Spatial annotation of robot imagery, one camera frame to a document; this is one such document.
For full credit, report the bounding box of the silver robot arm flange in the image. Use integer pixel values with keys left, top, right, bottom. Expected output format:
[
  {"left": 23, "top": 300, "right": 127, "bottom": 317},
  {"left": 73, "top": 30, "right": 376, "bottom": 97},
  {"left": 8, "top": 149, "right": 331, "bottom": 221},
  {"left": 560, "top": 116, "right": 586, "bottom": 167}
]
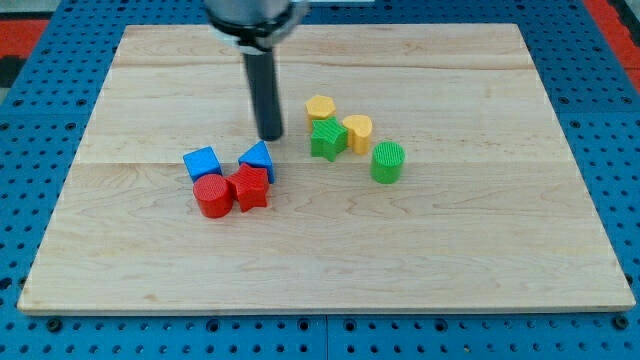
[{"left": 203, "top": 0, "right": 310, "bottom": 55}]

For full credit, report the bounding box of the green star block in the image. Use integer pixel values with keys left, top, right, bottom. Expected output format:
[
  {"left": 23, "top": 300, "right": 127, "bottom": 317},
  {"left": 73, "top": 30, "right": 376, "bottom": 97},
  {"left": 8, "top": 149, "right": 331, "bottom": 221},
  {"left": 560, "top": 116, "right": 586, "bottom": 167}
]
[{"left": 310, "top": 117, "right": 348, "bottom": 162}]

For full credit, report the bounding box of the red star block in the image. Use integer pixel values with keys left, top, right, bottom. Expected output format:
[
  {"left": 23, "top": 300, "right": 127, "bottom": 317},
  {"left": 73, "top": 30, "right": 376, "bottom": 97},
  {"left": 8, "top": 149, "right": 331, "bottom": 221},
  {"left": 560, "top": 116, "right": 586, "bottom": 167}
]
[{"left": 226, "top": 163, "right": 270, "bottom": 212}]

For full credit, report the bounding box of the blue triangle block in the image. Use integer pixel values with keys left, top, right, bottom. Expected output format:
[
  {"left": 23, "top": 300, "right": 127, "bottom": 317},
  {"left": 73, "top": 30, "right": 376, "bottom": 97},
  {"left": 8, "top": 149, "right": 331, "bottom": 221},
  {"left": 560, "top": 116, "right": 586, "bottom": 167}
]
[{"left": 238, "top": 140, "right": 276, "bottom": 184}]

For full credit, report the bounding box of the yellow heart block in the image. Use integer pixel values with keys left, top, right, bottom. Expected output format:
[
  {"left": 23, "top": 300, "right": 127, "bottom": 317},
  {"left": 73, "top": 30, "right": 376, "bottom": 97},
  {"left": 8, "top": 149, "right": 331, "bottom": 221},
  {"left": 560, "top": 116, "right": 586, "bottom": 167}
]
[{"left": 342, "top": 114, "right": 373, "bottom": 155}]

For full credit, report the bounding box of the green cylinder block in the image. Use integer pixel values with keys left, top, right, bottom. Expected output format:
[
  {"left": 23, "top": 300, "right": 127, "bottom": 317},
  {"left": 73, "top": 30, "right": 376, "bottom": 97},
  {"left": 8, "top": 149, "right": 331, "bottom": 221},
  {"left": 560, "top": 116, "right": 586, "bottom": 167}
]
[{"left": 370, "top": 141, "right": 405, "bottom": 184}]

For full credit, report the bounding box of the yellow hexagon block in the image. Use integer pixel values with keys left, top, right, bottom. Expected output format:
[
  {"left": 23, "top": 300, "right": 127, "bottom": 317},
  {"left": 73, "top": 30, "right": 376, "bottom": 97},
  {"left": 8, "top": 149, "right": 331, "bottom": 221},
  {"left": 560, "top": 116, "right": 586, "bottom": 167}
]
[{"left": 304, "top": 95, "right": 336, "bottom": 132}]

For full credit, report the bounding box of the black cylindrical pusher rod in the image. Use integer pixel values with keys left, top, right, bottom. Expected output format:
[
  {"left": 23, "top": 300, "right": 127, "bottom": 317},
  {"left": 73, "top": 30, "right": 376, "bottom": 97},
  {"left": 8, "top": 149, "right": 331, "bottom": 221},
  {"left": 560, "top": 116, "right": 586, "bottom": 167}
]
[{"left": 243, "top": 52, "right": 284, "bottom": 141}]

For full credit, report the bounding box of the wooden board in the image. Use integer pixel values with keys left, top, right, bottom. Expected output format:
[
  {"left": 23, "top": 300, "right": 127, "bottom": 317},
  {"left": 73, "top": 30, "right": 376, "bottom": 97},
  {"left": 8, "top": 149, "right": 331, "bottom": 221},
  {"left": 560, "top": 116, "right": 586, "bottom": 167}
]
[{"left": 18, "top": 23, "right": 635, "bottom": 316}]

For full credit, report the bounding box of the red cylinder block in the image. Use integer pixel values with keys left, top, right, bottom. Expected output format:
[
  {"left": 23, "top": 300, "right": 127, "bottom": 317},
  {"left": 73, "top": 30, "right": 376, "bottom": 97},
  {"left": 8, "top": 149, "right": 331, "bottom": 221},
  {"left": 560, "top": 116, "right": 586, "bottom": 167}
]
[{"left": 193, "top": 174, "right": 233, "bottom": 218}]

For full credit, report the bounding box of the blue cube block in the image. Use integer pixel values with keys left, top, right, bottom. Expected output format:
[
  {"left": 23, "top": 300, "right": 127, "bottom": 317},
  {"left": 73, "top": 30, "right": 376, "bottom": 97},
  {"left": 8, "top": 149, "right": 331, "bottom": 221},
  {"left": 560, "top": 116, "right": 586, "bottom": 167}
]
[{"left": 183, "top": 146, "right": 223, "bottom": 182}]

